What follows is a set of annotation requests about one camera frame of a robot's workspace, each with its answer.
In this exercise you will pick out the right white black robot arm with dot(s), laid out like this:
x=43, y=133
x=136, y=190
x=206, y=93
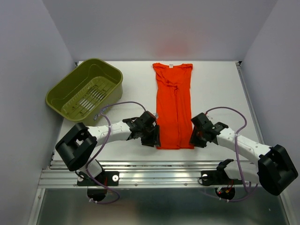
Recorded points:
x=270, y=167

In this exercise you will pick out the olive green plastic basket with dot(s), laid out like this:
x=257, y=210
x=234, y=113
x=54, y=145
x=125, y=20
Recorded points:
x=84, y=93

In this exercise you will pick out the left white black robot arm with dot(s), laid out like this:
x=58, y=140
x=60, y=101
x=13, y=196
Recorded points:
x=78, y=144

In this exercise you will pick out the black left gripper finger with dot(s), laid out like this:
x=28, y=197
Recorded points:
x=148, y=140
x=156, y=136

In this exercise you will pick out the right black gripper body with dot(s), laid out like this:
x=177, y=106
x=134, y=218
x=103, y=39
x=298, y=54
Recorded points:
x=192, y=130

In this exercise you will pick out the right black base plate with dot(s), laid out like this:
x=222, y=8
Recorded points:
x=215, y=177

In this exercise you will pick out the aluminium mounting rail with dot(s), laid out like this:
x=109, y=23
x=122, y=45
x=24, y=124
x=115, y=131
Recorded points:
x=143, y=174

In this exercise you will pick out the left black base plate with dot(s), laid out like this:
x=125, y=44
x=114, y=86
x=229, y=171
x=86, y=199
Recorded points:
x=107, y=178

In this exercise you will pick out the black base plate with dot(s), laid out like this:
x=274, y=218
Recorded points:
x=107, y=178
x=215, y=177

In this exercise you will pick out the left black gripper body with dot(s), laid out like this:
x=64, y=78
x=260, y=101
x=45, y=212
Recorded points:
x=145, y=131

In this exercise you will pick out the orange t shirt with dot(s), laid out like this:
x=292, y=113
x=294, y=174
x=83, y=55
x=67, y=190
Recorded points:
x=173, y=105

